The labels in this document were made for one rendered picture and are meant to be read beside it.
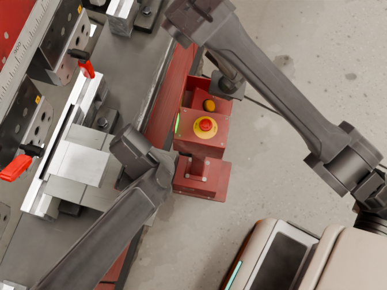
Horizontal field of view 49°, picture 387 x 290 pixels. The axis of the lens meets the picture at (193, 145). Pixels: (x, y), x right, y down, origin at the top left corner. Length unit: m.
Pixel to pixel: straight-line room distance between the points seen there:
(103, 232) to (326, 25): 2.07
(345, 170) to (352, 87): 1.60
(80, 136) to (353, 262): 0.68
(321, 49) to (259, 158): 0.71
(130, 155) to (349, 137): 0.38
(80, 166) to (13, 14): 0.45
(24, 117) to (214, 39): 0.36
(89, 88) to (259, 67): 0.58
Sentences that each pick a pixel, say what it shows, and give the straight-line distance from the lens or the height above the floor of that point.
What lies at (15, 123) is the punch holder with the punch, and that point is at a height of 1.30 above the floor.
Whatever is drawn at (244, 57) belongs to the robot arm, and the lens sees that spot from 0.65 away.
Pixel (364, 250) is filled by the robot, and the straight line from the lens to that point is 0.67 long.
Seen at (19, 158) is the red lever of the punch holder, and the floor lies 1.29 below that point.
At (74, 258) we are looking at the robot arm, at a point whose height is 1.43.
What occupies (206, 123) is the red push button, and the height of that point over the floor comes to 0.81.
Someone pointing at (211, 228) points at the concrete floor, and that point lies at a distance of 1.99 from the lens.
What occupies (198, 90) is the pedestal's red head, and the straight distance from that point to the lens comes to 1.36.
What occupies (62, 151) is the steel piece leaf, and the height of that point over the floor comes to 1.00.
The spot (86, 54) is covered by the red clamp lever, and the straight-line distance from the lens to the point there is 0.85.
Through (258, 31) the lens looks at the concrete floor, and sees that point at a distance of 2.39.
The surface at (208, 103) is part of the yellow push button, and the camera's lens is 1.36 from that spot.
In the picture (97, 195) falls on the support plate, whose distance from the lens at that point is 1.01.
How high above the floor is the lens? 1.97
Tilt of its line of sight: 72 degrees down
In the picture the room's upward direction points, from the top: 5 degrees clockwise
